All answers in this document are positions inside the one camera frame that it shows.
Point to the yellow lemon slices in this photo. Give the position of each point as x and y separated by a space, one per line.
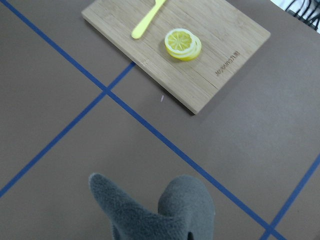
182 44

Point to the yellow plastic knife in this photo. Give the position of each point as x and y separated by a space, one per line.
142 26

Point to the dark grey cloth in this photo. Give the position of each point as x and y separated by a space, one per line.
185 211

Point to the wooden cutting board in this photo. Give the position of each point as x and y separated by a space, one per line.
229 39

